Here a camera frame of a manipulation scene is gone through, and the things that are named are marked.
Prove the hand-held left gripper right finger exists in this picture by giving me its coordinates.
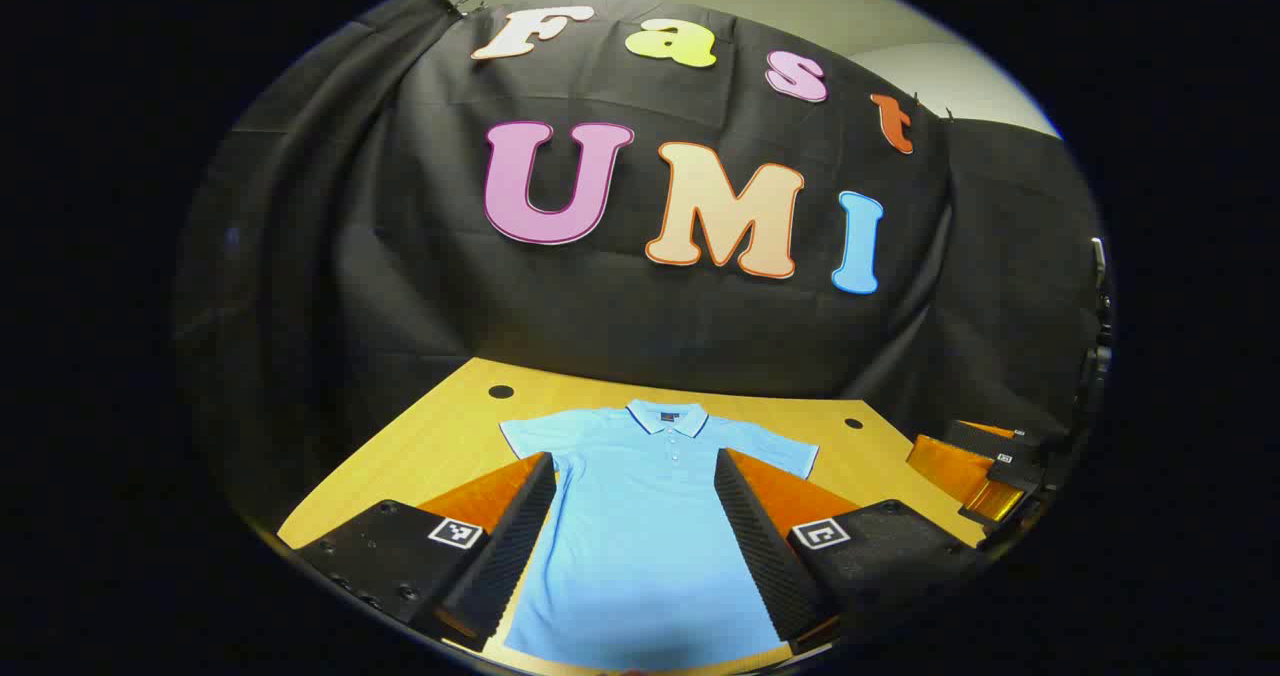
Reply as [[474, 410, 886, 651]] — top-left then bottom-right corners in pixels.
[[713, 446, 991, 657]]

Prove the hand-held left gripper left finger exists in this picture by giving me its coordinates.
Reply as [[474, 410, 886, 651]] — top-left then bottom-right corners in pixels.
[[290, 451, 558, 654]]

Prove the light blue T-shirt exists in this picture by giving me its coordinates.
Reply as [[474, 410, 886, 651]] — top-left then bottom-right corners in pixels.
[[498, 399, 821, 672]]

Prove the black backdrop cloth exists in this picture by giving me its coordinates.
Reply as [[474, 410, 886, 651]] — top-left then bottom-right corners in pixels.
[[172, 0, 1109, 537]]

